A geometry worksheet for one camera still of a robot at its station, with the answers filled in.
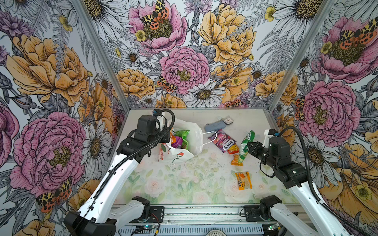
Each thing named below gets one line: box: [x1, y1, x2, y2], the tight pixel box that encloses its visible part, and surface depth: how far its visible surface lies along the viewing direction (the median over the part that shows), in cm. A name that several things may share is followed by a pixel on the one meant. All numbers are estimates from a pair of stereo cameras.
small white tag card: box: [222, 117, 234, 125], surface depth 114 cm
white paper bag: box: [159, 119, 218, 164], surface depth 81 cm
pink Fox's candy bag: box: [208, 129, 237, 153], surface depth 101 cm
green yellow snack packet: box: [238, 129, 256, 164], surface depth 76 cm
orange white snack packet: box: [169, 127, 177, 145], surface depth 83 cm
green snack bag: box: [174, 129, 190, 150], surface depth 88 cm
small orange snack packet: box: [234, 171, 253, 191], surface depth 85 cm
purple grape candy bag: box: [171, 135, 184, 149], surface depth 86 cm
